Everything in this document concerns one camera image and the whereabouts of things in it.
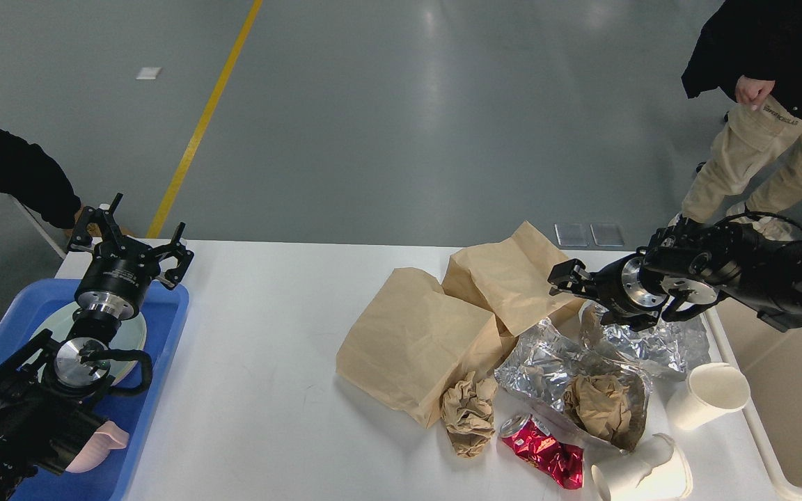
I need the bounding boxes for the left clear floor plate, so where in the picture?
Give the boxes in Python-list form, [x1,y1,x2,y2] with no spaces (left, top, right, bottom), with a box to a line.
[554,224,590,248]

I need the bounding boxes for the person in beige trousers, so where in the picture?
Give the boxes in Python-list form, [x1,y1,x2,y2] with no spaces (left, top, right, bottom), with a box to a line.
[674,1,802,241]

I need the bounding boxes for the clear floor plate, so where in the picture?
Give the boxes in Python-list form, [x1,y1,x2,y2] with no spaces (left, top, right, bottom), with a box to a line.
[554,224,590,248]
[590,223,626,248]

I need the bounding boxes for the large brown paper bag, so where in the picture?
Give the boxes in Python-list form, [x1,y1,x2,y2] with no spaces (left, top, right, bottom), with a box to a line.
[336,267,515,428]

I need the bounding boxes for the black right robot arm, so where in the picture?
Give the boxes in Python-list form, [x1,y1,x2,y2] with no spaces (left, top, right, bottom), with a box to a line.
[548,216,802,376]

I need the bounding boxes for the right clear floor plate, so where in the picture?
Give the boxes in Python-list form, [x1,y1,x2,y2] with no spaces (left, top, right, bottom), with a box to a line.
[590,223,626,248]

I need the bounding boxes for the pink mug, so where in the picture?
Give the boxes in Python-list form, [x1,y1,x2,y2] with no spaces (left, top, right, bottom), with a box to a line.
[65,420,130,473]

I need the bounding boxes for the crushed red can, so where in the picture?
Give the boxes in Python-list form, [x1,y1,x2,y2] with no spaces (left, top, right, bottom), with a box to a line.
[498,413,583,491]

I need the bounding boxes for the silver foil bag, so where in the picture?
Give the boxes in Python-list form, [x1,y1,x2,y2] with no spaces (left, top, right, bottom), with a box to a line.
[494,318,650,451]

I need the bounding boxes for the white paper cup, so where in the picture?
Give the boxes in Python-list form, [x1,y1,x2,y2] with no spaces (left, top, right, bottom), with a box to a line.
[666,363,750,430]
[591,434,693,500]

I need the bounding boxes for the person in black left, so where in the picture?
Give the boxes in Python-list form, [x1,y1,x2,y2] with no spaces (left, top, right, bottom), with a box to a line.
[0,128,82,230]

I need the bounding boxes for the tan boot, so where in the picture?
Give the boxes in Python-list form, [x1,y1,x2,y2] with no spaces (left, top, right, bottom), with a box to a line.
[65,206,136,242]

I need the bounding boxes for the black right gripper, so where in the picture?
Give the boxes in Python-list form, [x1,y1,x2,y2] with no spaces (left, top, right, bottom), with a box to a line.
[548,254,669,332]

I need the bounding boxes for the rear silver foil wrapper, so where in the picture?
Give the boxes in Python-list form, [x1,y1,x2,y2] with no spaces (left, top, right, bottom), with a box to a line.
[579,301,711,381]

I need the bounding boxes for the beige plastic bin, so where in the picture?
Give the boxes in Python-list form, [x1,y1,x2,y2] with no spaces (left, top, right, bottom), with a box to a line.
[705,299,802,500]

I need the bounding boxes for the crumpled brown paper ball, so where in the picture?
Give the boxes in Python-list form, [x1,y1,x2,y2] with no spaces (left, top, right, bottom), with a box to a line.
[441,372,498,459]

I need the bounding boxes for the crumpled paper in foil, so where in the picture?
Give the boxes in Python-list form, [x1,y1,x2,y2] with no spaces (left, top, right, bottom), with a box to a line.
[563,375,632,448]

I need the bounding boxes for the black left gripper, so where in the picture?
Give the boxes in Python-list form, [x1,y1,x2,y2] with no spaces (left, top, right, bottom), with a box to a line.
[67,193,194,321]

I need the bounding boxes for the mint green plate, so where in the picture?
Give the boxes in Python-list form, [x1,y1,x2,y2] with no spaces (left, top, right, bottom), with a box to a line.
[31,301,147,384]

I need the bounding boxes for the white floor tag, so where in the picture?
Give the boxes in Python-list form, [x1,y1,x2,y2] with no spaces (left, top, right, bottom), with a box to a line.
[136,67,162,81]

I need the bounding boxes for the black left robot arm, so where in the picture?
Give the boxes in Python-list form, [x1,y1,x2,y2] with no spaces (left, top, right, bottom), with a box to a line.
[0,193,194,500]

